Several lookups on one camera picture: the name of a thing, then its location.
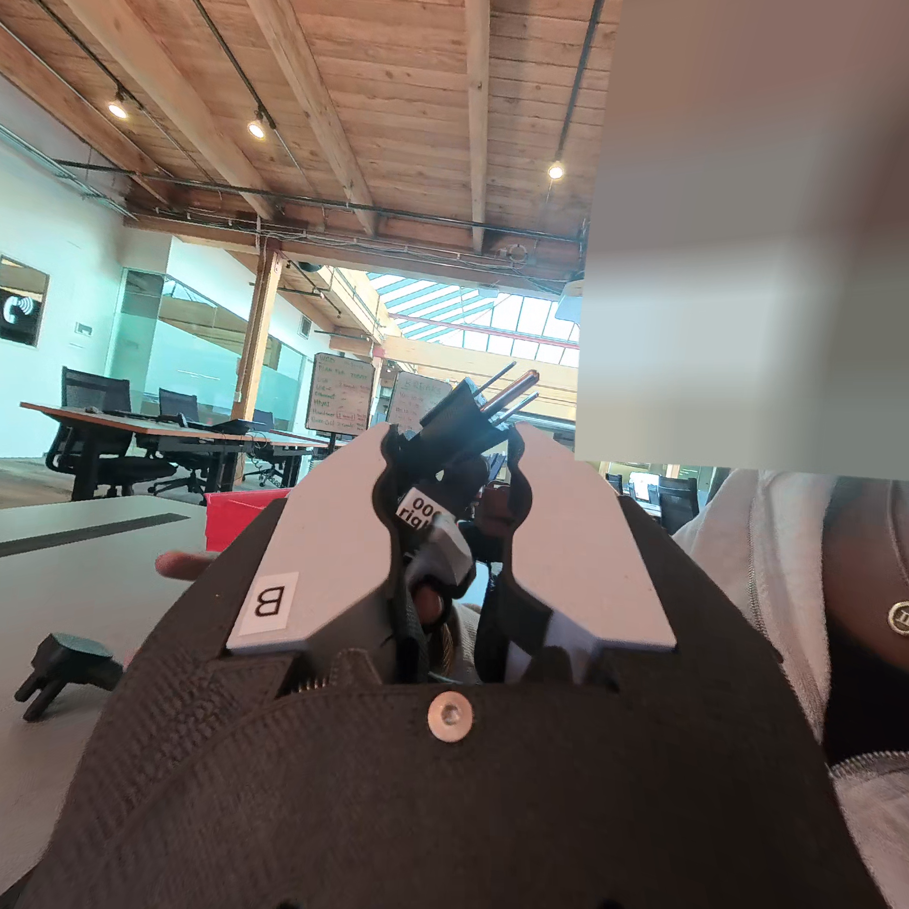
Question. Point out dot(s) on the whiteboard with handwriting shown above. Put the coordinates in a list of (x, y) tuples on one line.
[(419, 401), (341, 390)]

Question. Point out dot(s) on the wooden support post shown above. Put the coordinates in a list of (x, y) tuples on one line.
[(255, 341)]

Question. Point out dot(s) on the black office chair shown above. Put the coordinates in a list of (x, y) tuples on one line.
[(263, 420), (85, 390), (177, 405)]

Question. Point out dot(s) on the ceiling spot light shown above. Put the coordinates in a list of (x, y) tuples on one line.
[(257, 128), (555, 170), (117, 109)]

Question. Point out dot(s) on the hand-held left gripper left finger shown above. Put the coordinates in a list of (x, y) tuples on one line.
[(319, 554)]

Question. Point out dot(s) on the black phone icon wall sign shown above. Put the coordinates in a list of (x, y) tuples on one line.
[(21, 305)]

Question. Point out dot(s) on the glass partition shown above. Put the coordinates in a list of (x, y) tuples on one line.
[(184, 341)]

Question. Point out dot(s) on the brown top office desk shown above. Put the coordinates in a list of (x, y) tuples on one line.
[(142, 420)]

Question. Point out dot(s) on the person's left hand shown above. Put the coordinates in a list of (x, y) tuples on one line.
[(430, 607)]

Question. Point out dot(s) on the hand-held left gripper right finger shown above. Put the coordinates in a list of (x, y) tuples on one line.
[(589, 561)]

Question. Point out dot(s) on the red plastic bin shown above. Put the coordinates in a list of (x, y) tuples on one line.
[(241, 522)]

